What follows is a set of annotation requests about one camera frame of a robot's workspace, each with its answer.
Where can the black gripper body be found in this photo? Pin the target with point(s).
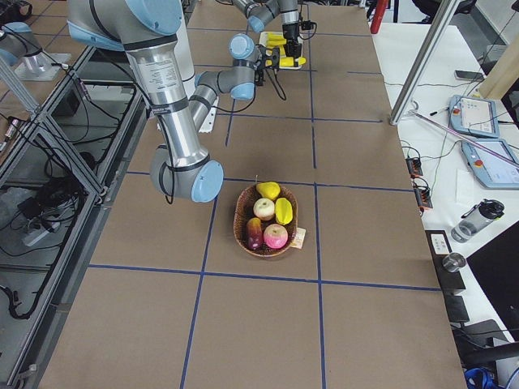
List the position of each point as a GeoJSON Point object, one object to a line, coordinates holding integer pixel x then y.
{"type": "Point", "coordinates": [290, 32]}

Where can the yellow plush banana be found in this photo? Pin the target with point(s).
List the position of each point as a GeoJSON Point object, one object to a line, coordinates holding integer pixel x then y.
{"type": "Point", "coordinates": [271, 36]}

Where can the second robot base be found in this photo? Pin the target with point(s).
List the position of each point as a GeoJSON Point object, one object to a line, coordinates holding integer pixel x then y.
{"type": "Point", "coordinates": [20, 48]}

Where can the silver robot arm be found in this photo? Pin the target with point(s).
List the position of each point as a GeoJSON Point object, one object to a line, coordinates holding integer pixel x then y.
{"type": "Point", "coordinates": [260, 15]}
{"type": "Point", "coordinates": [147, 31]}

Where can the brown wicker basket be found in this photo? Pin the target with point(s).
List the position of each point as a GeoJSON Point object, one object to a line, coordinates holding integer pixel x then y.
{"type": "Point", "coordinates": [265, 226]}

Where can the basket paper tag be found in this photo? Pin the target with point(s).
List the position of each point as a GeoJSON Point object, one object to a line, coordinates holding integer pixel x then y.
{"type": "Point", "coordinates": [299, 238]}

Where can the white bear print tray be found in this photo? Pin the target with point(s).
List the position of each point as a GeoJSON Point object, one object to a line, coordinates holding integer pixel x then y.
{"type": "Point", "coordinates": [263, 40]}

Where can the red cylinder object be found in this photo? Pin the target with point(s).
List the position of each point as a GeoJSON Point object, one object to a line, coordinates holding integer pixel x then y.
{"type": "Point", "coordinates": [380, 8]}

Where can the yellow pear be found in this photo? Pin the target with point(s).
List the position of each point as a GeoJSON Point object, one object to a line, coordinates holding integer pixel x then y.
{"type": "Point", "coordinates": [269, 190]}

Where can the white pale fruit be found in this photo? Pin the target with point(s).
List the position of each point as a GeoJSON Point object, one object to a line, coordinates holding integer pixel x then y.
{"type": "Point", "coordinates": [264, 209]}

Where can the black smartphone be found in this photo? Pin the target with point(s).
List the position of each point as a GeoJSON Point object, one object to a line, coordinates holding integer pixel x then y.
{"type": "Point", "coordinates": [469, 75]}

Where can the small yellow banana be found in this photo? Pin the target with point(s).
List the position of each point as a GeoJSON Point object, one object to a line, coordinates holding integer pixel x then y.
{"type": "Point", "coordinates": [283, 211]}

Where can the orange black connector upper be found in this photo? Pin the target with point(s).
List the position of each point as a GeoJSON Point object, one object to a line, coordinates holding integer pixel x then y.
{"type": "Point", "coordinates": [414, 166]}

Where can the orange black connector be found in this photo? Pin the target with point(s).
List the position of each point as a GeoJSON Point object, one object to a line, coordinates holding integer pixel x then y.
{"type": "Point", "coordinates": [423, 197]}
{"type": "Point", "coordinates": [414, 166]}

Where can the red apple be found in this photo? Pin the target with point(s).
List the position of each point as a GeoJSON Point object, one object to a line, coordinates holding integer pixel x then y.
{"type": "Point", "coordinates": [275, 236]}

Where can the orange black connector lower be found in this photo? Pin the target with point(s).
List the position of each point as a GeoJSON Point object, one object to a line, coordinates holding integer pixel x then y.
{"type": "Point", "coordinates": [423, 197]}

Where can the far teach pendant tablet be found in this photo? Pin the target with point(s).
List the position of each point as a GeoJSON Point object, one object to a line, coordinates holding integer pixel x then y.
{"type": "Point", "coordinates": [473, 116]}

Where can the teach pendant tablet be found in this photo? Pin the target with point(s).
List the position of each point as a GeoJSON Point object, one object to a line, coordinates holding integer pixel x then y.
{"type": "Point", "coordinates": [491, 162]}
{"type": "Point", "coordinates": [473, 116]}

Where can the dark red fruit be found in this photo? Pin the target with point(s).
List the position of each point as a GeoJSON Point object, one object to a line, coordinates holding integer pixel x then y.
{"type": "Point", "coordinates": [255, 237]}

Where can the white stick with green tip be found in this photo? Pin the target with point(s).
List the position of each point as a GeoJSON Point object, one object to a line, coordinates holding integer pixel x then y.
{"type": "Point", "coordinates": [413, 113]}

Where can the near teach pendant tablet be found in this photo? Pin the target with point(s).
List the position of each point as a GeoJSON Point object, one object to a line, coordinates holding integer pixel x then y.
{"type": "Point", "coordinates": [491, 162]}

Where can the clear water bottle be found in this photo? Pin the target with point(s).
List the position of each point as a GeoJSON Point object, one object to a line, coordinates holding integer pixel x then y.
{"type": "Point", "coordinates": [476, 219]}

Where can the metal cup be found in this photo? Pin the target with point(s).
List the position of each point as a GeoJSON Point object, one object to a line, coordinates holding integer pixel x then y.
{"type": "Point", "coordinates": [453, 262]}

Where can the aluminium frame post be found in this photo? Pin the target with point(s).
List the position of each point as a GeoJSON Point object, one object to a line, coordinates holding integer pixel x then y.
{"type": "Point", "coordinates": [435, 33]}

